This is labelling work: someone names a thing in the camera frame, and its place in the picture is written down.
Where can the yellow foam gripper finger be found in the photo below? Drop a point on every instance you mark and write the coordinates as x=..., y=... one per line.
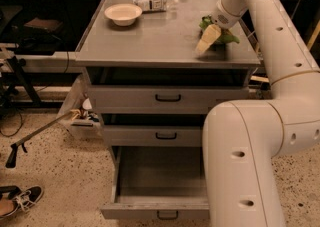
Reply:
x=209, y=36

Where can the white paper bowl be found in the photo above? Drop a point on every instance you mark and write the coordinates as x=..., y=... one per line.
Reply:
x=123, y=14

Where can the black and white sneaker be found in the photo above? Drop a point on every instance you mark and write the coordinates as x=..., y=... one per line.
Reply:
x=13, y=199

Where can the grey middle drawer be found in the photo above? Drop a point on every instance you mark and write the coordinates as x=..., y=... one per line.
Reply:
x=170, y=130

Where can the grey drawer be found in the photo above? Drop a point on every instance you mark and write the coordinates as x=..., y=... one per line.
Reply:
x=164, y=90
x=170, y=130
x=164, y=183

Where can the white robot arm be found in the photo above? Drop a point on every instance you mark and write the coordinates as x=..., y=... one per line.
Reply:
x=240, y=137

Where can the long reacher grabber tool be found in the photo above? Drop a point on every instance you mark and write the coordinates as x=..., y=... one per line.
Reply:
x=11, y=161

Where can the black metal stand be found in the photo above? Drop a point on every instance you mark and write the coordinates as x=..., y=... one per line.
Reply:
x=17, y=69

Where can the green rice chip bag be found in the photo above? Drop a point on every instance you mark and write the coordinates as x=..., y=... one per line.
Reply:
x=224, y=36

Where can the clear plastic water bottle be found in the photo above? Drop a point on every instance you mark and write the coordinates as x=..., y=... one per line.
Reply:
x=155, y=5

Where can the clear plastic storage bin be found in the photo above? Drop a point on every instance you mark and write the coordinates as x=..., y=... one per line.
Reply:
x=81, y=122

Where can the grey drawer cabinet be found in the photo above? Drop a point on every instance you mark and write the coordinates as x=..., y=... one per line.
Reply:
x=162, y=40

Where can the grey top drawer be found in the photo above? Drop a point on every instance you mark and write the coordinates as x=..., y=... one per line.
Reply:
x=164, y=90

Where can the black box on shelf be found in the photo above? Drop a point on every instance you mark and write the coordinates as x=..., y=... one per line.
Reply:
x=43, y=25

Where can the grey bottom drawer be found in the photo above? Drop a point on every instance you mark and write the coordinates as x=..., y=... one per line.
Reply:
x=164, y=183

